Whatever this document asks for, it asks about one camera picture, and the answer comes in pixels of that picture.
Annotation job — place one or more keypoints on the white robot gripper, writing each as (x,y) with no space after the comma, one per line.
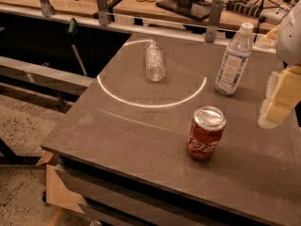
(290,38)

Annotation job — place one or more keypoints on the blue label plastic water bottle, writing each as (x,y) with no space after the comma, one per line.
(234,60)

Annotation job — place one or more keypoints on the clear plastic bottle lying down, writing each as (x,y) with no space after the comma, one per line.
(154,62)

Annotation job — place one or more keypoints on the red coca-cola can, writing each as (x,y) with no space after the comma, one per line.
(208,125)

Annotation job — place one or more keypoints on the black monitor stand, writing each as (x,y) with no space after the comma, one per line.
(185,8)

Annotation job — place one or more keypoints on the grey metal shelf beam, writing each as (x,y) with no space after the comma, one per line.
(71,83)

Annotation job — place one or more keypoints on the wooden board under table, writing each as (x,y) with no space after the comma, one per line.
(56,192)

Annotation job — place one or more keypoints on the right metal bracket post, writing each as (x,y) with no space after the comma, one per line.
(214,18)

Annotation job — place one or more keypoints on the metal bracket post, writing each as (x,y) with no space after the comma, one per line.
(46,8)
(104,18)
(214,18)

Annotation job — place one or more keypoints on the metal table edge rail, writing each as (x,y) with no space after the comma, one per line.
(122,23)

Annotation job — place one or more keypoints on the middle metal bracket post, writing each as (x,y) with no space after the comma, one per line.
(104,18)

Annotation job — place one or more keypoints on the left metal bracket post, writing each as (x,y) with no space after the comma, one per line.
(46,8)

